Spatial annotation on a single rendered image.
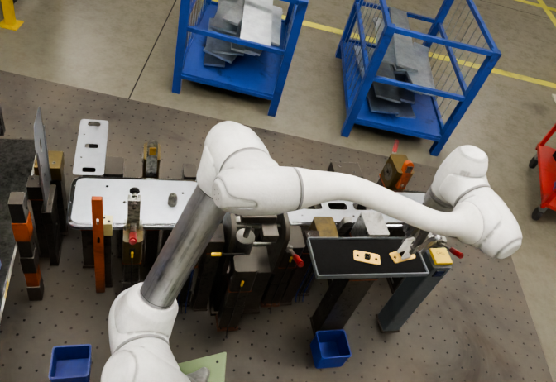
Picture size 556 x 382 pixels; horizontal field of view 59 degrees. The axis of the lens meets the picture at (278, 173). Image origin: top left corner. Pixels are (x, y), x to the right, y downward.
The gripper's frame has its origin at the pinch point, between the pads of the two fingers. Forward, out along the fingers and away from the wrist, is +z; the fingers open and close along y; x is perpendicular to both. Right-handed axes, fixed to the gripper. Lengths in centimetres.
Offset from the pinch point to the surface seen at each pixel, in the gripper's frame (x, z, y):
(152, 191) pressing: 64, 20, 55
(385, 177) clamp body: -32, 23, 46
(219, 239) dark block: 53, 8, 22
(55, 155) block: 93, 14, 72
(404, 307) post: -10.4, 30.9, -6.0
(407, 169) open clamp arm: -33, 11, 40
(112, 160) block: 74, 22, 74
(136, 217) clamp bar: 74, 8, 36
